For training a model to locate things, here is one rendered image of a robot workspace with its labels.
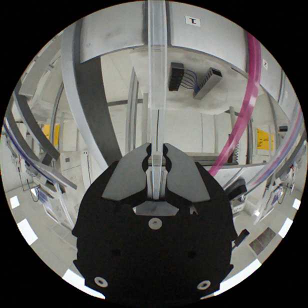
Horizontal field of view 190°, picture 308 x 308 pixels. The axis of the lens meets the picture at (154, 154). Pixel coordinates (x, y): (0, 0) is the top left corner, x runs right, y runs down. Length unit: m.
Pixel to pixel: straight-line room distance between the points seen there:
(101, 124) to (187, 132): 1.88
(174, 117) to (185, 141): 0.52
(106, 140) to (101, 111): 0.05
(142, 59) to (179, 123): 1.68
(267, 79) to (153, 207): 0.39
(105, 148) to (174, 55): 0.37
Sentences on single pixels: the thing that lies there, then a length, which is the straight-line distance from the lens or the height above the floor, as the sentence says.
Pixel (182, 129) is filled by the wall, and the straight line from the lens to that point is 1.96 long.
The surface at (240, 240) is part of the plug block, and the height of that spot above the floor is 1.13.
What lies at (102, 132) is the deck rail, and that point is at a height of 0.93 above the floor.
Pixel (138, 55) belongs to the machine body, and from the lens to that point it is 0.41.
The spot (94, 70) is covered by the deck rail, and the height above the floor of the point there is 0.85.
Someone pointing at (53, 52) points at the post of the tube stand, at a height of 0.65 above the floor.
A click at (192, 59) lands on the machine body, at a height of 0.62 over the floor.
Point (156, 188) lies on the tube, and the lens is 0.22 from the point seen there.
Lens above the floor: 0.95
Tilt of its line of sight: 5 degrees up
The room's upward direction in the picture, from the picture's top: 179 degrees counter-clockwise
